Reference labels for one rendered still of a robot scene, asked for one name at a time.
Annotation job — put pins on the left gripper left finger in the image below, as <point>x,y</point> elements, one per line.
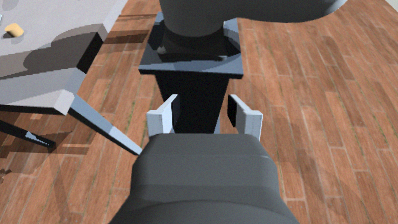
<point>166,116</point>

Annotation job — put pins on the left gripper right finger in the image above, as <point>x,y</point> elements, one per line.
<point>245,120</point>

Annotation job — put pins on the tan cylinder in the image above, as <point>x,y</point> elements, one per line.
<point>14,30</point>

